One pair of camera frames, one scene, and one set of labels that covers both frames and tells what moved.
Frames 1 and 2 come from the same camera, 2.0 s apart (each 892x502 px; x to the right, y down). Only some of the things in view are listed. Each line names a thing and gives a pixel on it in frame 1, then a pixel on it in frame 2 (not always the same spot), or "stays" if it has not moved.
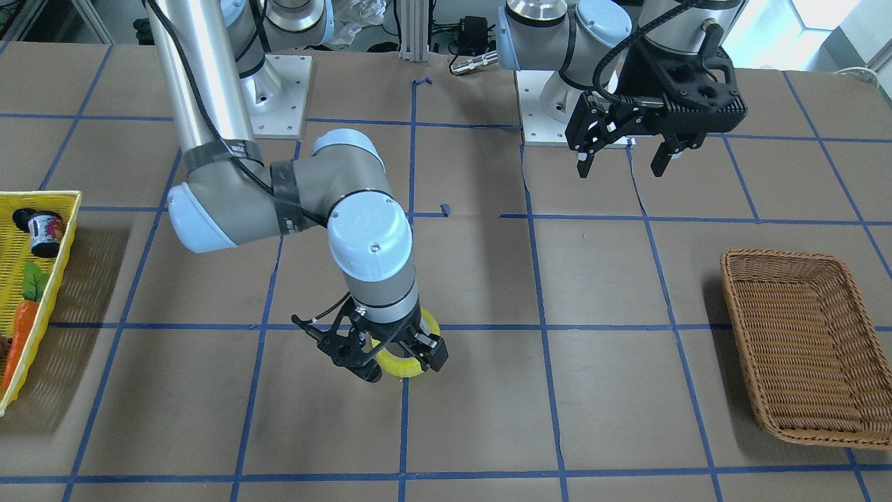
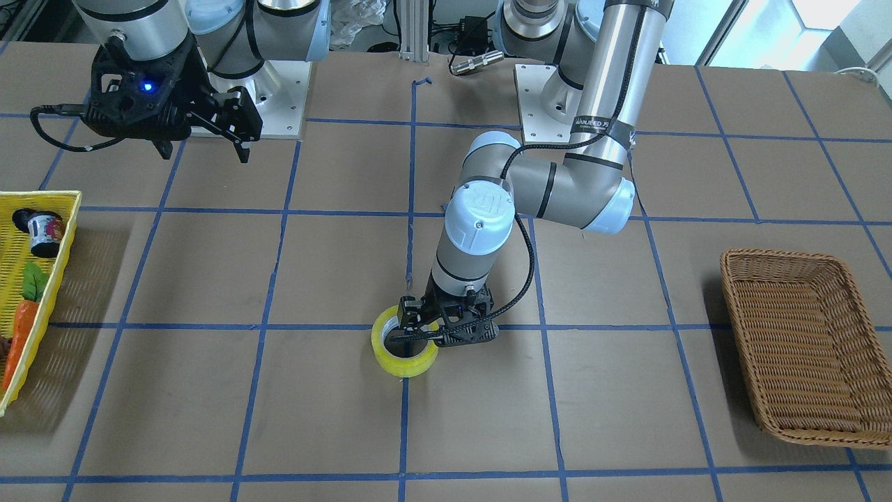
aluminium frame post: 414,19 stays
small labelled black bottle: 46,231 stays
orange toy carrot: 35,277 stays
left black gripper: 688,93 to 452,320
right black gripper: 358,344 to 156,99
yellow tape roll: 408,367 stays
